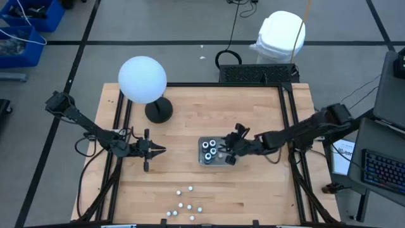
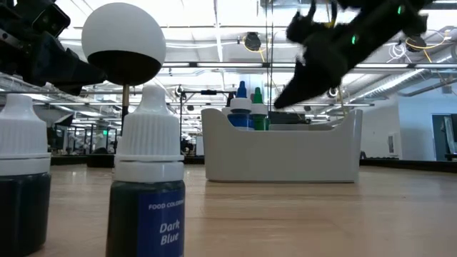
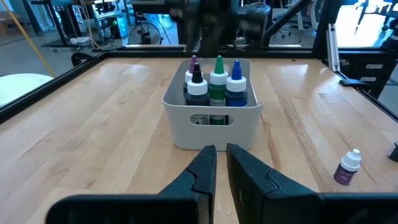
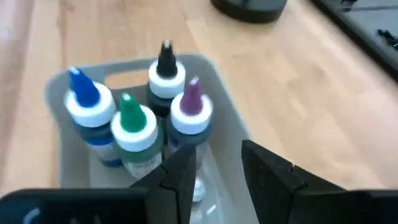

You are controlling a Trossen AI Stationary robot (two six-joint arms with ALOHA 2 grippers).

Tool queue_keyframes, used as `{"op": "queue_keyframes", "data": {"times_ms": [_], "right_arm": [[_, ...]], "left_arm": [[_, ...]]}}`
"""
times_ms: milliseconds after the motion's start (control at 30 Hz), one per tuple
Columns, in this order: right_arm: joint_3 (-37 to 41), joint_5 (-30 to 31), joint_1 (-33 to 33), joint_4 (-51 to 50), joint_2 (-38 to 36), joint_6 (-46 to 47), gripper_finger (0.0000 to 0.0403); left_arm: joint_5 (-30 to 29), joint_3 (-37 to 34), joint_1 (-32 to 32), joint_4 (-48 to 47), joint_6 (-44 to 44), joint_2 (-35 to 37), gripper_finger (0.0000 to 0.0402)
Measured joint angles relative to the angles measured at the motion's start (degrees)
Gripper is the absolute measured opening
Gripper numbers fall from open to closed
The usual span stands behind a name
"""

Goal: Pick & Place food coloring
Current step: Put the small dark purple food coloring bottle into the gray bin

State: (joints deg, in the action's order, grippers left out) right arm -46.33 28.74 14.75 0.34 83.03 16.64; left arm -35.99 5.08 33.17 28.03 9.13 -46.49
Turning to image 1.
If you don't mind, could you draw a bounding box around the black aluminium table frame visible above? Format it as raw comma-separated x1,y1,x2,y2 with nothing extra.
71,82,342,228

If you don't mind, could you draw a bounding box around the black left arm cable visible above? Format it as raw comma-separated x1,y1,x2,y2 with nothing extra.
74,128,134,220

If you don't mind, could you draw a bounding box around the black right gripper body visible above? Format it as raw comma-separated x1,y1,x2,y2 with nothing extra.
225,123,263,165

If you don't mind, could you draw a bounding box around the black backlit keyboard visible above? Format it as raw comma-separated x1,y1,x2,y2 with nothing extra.
362,148,405,195

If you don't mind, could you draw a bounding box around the white paper sheet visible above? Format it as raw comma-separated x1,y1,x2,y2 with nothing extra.
330,138,357,176

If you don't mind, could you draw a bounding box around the thin white cable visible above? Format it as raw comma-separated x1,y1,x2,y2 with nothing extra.
0,0,47,46

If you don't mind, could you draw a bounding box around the black perforated computer case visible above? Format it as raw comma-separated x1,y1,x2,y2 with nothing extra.
218,63,301,85

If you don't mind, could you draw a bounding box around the long yellow cable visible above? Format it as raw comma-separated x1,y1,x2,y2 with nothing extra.
290,0,313,64

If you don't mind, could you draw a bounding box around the grey metal bar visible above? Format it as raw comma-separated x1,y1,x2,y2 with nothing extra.
0,72,28,83

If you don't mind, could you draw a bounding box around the grey computer monitor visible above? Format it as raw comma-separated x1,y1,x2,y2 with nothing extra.
372,50,405,131

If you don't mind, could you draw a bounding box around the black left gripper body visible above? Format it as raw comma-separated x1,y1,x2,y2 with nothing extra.
128,129,153,172

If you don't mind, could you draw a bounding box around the coiled black power cable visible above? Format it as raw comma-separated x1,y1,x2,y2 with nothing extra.
215,0,243,70

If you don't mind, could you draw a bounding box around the grey desk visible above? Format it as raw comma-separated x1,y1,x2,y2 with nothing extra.
347,117,405,208

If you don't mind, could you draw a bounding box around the white globe table lamp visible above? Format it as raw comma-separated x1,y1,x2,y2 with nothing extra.
118,56,174,124

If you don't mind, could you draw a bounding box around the blue plastic storage bin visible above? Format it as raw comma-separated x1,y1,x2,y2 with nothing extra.
0,0,66,33
0,25,46,69

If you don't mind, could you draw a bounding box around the black device box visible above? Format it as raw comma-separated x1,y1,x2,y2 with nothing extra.
393,47,405,80

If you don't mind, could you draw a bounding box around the white bagged trash bin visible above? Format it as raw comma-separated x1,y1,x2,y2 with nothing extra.
249,10,307,65

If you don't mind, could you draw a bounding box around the black desk foot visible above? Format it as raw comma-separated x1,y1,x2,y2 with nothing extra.
321,182,345,195

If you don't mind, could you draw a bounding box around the grey plastic bin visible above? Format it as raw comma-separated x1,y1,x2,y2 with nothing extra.
197,136,238,168

